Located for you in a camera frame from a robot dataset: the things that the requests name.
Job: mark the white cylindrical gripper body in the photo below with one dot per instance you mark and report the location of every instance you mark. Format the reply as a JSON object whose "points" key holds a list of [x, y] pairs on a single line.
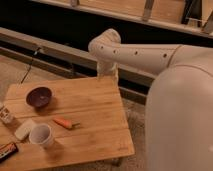
{"points": [[105, 68]]}

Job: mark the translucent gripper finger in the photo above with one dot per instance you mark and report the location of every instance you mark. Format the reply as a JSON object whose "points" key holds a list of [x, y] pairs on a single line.
{"points": [[116, 78], [99, 77]]}

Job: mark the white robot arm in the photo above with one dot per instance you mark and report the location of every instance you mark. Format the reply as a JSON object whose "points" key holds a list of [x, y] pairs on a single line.
{"points": [[179, 104]]}

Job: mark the orange toy carrot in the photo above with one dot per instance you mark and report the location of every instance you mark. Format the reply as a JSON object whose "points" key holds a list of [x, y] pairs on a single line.
{"points": [[65, 123]]}

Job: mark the wooden table board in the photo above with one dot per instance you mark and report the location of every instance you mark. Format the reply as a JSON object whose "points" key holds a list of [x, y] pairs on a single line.
{"points": [[96, 105]]}

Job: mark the dark purple bowl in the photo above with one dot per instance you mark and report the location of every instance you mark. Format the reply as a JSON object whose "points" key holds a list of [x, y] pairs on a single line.
{"points": [[39, 97]]}

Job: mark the white rectangular sponge block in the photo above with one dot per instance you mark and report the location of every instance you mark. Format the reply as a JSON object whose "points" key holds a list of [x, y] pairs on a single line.
{"points": [[24, 129]]}

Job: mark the dark candy bar wrapper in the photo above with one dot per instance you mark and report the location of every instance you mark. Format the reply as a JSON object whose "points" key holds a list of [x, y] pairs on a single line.
{"points": [[7, 151]]}

